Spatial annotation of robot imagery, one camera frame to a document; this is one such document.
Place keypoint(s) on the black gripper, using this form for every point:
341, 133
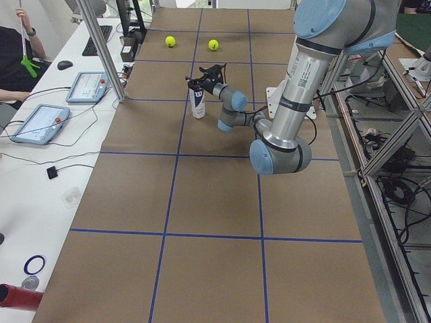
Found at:
207, 86

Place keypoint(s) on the white blue tennis ball can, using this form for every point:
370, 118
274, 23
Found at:
197, 98

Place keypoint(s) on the yellow tennis ball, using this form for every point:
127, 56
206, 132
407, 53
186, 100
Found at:
213, 45
170, 41

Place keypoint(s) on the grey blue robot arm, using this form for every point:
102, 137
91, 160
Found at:
324, 30

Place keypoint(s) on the black box with label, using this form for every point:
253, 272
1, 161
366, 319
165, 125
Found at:
130, 44

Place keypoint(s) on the black monitor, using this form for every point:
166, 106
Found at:
125, 10

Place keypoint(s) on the blue teach pendant far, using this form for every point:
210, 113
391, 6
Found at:
88, 87

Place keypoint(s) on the blue teach pendant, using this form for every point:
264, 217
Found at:
42, 125
88, 87

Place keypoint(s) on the black computer mouse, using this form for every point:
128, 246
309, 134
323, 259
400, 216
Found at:
63, 65

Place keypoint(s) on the blue teach pendant near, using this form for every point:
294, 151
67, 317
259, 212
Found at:
42, 125

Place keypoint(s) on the small black puck device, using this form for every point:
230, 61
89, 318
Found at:
52, 172

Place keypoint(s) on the seated person black shirt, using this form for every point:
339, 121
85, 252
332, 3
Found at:
16, 81

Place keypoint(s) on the grey tape roll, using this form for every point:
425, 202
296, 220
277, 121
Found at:
31, 283

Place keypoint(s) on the red cylinder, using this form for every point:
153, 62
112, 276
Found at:
19, 298

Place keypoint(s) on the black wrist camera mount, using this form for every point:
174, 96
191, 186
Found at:
215, 73

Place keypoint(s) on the aluminium frame post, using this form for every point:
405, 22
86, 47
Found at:
95, 32

